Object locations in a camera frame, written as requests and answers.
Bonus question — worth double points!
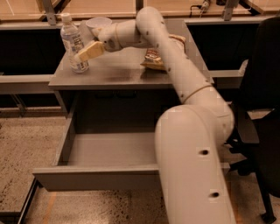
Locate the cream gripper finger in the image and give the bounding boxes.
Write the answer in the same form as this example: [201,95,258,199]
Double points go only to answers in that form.
[73,41,105,63]

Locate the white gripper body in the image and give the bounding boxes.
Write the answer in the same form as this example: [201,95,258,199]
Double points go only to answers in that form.
[93,25,121,52]

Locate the clear plastic water bottle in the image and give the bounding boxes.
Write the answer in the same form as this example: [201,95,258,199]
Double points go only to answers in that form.
[60,13,88,74]

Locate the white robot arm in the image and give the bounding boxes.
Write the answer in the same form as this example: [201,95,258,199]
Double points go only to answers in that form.
[74,7,236,224]

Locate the grey drawer cabinet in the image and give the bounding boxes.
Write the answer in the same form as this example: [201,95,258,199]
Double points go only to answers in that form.
[48,18,214,130]

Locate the open grey top drawer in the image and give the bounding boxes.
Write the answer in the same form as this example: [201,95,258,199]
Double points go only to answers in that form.
[32,95,231,192]

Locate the white ceramic bowl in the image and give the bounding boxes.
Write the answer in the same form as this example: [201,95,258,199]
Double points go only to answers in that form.
[86,17,112,38]

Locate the brown and yellow snack bag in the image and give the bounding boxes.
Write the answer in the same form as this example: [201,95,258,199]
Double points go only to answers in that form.
[141,34,186,71]

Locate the black office chair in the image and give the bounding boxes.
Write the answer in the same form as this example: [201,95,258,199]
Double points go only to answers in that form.
[227,17,280,224]

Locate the black power cable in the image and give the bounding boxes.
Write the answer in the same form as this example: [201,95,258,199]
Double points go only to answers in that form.
[188,0,211,18]

